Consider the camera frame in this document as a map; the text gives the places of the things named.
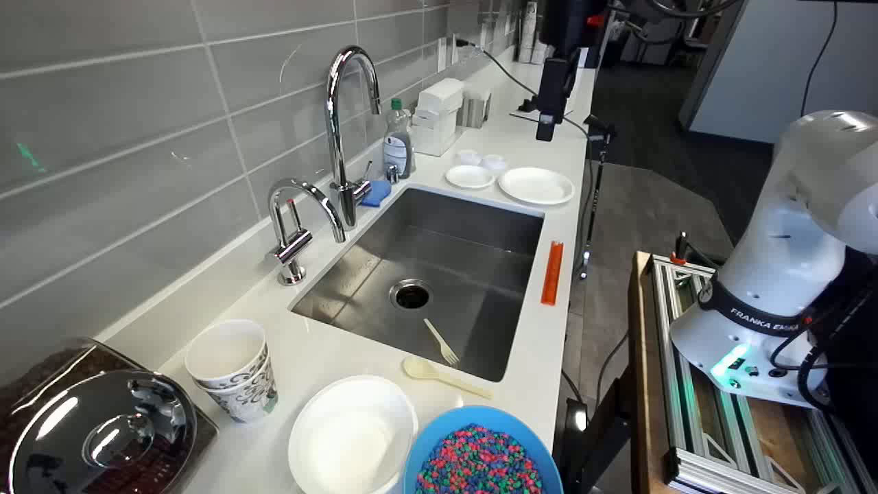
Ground small white plate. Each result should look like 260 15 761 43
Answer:
445 162 497 192

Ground patterned paper cup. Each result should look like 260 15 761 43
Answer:
184 316 279 424

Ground tall chrome faucet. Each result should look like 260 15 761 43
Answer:
323 43 383 231

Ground stainless steel sink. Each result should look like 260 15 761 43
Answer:
290 185 547 384

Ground cream plastic fork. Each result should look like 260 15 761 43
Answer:
420 316 460 367

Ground small metal container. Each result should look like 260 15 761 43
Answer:
459 87 494 128

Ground blue sponge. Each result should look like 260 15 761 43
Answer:
357 179 396 209

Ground orange strip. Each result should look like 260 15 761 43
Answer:
537 238 568 306

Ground blue plastic bowl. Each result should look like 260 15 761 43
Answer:
401 402 564 494

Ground colourful gravel beads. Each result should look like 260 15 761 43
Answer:
413 421 547 494

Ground small chrome faucet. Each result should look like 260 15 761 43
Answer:
265 174 352 286

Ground large white plate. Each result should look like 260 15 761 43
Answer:
497 165 577 209

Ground white bowl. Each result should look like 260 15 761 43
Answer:
286 373 422 494

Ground wooden cart with aluminium frame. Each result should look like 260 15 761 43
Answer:
625 249 878 494

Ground cream plastic spoon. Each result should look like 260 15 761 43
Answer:
401 353 497 402

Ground soap bottle with green cap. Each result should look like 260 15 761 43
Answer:
381 95 416 184

